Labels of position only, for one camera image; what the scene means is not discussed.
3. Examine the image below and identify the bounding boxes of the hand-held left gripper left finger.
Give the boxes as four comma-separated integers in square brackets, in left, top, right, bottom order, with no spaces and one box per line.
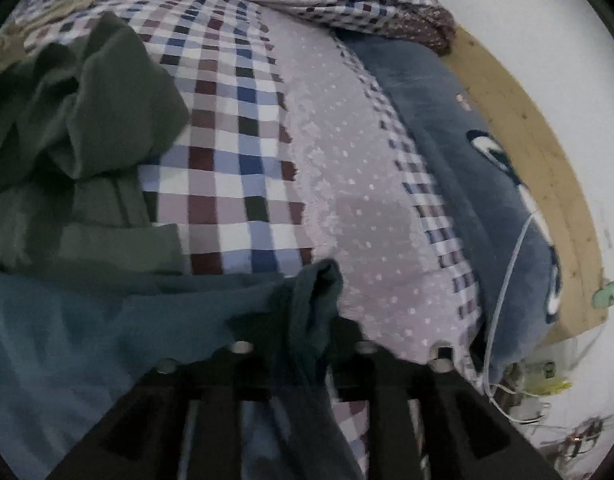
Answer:
[47,310,288,480]

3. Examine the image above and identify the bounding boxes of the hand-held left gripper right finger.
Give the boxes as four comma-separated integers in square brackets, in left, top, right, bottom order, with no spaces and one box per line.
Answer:
[331,314,564,480]

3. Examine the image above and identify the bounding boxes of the teal shirt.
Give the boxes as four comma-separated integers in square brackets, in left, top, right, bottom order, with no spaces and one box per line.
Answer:
[0,259,364,480]

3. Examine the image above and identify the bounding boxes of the blue plush whale pillow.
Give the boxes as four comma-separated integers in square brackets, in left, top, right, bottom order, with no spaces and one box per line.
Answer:
[337,30,563,386]

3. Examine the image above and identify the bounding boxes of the checked dotted bed sheet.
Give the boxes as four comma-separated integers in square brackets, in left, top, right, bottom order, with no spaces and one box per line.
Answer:
[2,0,488,480]

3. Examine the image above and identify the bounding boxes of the yellow green packet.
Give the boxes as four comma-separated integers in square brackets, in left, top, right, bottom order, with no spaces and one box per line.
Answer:
[507,357,573,401]

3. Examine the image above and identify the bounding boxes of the wooden headboard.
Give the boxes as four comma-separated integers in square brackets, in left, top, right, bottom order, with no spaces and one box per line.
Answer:
[439,25,610,346]

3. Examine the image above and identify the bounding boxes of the olive green garment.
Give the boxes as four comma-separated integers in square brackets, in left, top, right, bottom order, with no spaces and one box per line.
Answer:
[0,12,190,276]

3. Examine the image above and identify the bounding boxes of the white cable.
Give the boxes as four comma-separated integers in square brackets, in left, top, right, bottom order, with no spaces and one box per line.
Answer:
[482,210,543,411]

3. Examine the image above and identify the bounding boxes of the tangled wires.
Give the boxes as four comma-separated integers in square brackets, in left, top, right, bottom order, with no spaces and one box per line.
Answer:
[492,385,614,467]

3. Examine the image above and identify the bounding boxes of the green wall hook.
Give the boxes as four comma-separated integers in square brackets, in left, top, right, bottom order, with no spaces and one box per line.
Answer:
[591,280,614,311]

